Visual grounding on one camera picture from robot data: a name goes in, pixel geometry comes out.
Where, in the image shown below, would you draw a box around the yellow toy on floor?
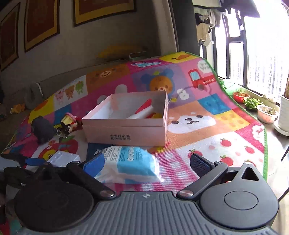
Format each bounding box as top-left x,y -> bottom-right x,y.
10,103 -> 25,114

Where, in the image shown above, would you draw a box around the white small box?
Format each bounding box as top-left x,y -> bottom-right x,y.
47,151 -> 80,167

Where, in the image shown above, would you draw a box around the pink plant pot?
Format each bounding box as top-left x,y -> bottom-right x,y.
257,104 -> 279,124

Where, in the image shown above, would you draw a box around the green basket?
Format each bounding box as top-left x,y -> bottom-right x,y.
129,51 -> 147,61

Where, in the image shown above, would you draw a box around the framed red picture middle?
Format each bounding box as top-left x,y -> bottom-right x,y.
24,0 -> 60,52

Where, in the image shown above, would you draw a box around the blue white tissue pack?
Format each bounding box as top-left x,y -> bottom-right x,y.
94,146 -> 164,185

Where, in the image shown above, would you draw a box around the yellow toy corn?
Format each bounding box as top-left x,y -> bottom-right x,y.
151,113 -> 163,118

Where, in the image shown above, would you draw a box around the pink cardboard box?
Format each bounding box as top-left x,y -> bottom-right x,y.
82,91 -> 169,147

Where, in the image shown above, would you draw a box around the red plant pot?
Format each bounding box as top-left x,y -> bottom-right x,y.
233,89 -> 250,104

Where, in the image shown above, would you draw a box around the hanging clothes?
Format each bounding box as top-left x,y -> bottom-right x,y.
192,1 -> 260,43

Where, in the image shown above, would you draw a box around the framed red picture left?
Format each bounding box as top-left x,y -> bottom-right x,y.
1,3 -> 21,71

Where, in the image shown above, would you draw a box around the black plush toy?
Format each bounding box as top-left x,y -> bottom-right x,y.
31,116 -> 56,145

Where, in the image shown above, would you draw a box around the yellow cushion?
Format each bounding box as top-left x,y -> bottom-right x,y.
97,44 -> 146,60

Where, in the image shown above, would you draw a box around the grey neck pillow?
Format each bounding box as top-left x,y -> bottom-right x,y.
24,83 -> 44,110

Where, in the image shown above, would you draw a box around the white tall pot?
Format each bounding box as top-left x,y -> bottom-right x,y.
274,95 -> 289,137

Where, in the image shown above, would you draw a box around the green leafy plant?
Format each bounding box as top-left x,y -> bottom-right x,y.
243,97 -> 262,111

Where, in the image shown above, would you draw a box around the yellow pink toy cupcake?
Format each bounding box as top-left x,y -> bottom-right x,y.
54,113 -> 83,136

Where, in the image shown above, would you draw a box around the white red toy rocket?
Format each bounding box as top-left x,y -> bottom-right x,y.
127,98 -> 155,119

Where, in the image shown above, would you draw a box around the colourful cartoon play mat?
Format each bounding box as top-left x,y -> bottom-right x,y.
4,52 -> 268,192

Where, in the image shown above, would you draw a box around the framed red picture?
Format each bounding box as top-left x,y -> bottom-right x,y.
1,3 -> 21,71
24,0 -> 60,52
73,0 -> 136,26

